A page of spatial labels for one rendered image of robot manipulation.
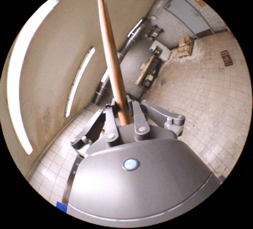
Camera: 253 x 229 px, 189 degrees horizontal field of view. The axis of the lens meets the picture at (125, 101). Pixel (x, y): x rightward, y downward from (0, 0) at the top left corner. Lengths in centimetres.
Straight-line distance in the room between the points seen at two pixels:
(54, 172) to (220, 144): 268
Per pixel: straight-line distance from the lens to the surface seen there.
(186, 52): 385
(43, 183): 134
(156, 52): 506
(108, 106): 16
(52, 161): 139
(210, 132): 203
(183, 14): 423
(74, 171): 133
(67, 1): 76
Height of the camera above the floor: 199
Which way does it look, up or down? 12 degrees down
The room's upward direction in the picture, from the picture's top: 63 degrees counter-clockwise
